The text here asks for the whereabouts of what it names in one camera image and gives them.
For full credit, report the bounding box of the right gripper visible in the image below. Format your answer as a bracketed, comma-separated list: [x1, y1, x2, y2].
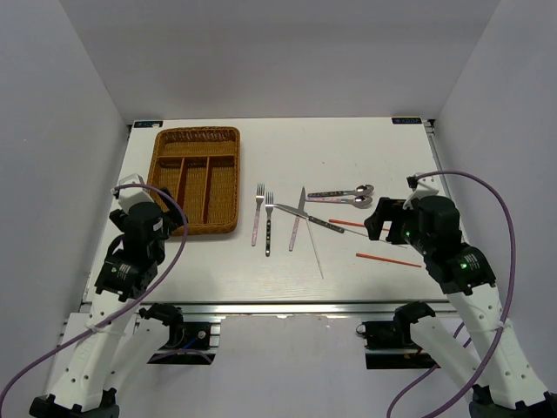
[363, 197, 432, 255]

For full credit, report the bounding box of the pink handled spoon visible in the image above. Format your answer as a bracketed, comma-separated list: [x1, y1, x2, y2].
[305, 196, 372, 209]

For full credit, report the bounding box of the orange chopstick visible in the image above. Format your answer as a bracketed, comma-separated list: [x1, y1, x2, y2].
[328, 219, 390, 232]
[355, 253, 422, 268]

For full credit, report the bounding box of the dark handled knife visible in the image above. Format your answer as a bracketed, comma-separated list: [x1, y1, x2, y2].
[265, 204, 346, 233]

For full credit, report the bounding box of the clear chopstick vertical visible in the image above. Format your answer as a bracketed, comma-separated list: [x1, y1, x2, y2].
[305, 219, 325, 280]

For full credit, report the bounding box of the pink handled knife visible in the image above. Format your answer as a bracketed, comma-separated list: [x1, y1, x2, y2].
[288, 186, 306, 252]

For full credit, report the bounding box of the pink handled fork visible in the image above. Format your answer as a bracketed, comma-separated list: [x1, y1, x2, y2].
[251, 183, 265, 246]

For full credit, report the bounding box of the dark handled fork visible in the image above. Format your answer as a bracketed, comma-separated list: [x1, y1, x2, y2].
[265, 192, 274, 257]

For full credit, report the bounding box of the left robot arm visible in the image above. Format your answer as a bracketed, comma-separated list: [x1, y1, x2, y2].
[30, 182, 187, 417]

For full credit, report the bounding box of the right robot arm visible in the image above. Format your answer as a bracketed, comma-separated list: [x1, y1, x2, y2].
[365, 196, 556, 417]

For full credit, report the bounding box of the wicker cutlery tray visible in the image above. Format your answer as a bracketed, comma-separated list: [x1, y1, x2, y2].
[148, 126, 240, 235]

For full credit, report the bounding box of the blue label left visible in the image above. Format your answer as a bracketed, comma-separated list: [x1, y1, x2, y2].
[133, 120, 163, 129]

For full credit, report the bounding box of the blue label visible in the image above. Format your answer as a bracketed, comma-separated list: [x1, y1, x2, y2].
[133, 120, 163, 129]
[391, 117, 423, 125]

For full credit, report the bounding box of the blue label right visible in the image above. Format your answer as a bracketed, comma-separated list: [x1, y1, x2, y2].
[391, 117, 423, 125]

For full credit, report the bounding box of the dark handled spoon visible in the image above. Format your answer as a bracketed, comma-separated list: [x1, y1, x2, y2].
[306, 185, 374, 199]

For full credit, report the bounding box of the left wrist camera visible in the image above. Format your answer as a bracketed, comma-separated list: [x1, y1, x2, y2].
[115, 173, 153, 214]

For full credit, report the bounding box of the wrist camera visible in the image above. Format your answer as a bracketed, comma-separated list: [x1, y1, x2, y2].
[403, 174, 440, 210]
[115, 173, 153, 214]

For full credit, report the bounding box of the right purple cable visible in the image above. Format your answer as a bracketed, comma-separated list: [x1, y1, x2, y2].
[386, 170, 517, 418]

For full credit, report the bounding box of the purple cable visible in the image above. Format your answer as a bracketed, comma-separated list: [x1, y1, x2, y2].
[386, 170, 517, 418]
[0, 183, 190, 397]

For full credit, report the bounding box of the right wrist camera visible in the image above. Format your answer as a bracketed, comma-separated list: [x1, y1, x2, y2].
[403, 174, 440, 210]

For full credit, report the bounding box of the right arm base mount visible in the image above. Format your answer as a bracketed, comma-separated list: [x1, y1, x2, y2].
[355, 301, 436, 370]

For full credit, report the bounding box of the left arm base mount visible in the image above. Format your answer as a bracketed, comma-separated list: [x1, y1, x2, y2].
[138, 303, 220, 365]

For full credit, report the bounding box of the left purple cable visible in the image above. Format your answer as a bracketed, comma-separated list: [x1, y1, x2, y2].
[0, 183, 190, 397]

